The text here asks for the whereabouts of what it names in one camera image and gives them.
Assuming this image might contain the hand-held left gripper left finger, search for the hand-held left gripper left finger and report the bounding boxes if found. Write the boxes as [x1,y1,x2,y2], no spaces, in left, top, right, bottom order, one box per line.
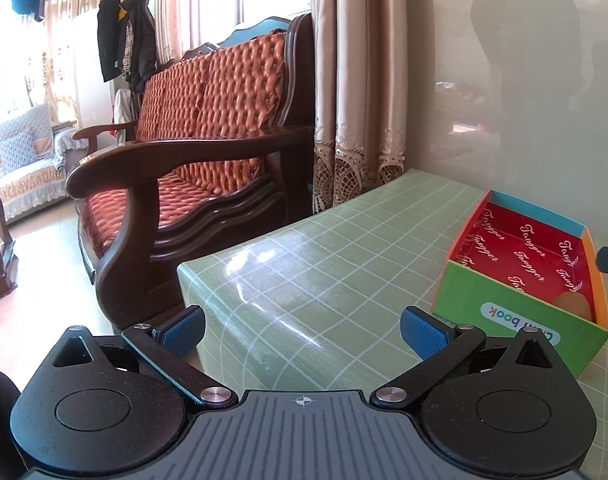
[51,305,237,408]

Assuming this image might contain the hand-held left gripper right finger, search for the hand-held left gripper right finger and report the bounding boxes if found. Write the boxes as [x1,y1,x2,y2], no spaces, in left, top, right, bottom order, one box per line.
[371,305,567,408]

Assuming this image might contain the colourful cardboard box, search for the colourful cardboard box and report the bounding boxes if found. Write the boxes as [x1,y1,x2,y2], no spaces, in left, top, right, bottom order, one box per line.
[430,189,608,378]

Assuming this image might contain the tan round fruit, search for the tan round fruit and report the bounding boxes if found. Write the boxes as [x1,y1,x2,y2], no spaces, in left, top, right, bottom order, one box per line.
[558,291,591,319]

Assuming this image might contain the green checked tablecloth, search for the green checked tablecloth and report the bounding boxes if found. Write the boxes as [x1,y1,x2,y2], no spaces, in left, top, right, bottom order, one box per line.
[176,167,608,480]

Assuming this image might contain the dark wooden sofa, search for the dark wooden sofa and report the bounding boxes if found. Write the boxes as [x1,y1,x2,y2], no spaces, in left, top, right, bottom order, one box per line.
[65,12,317,333]

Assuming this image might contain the grey fabric sofa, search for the grey fabric sofa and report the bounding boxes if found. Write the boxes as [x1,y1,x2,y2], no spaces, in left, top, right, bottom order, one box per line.
[0,104,92,233]

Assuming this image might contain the red and white garment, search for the red and white garment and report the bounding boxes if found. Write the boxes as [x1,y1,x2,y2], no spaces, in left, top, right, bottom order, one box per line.
[111,87,135,136]

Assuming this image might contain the orange tufted sofa cushion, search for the orange tufted sofa cushion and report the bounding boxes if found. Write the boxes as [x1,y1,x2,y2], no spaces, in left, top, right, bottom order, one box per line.
[81,30,290,261]

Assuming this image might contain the grey zigzag pillow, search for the grey zigzag pillow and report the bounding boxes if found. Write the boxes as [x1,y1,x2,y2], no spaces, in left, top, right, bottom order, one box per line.
[0,127,39,173]

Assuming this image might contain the beige patterned curtain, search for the beige patterned curtain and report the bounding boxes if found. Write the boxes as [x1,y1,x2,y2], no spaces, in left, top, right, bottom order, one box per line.
[309,0,410,216]

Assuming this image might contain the dark long coat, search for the dark long coat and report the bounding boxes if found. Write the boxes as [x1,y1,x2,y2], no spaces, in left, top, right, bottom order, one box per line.
[119,0,157,93]

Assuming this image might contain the black jacket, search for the black jacket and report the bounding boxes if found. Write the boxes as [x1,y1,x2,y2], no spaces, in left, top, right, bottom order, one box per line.
[96,0,127,83]

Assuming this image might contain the sheer lace curtain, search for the sheer lace curtain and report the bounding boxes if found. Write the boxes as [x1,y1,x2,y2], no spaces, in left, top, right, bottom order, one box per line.
[156,0,237,61]

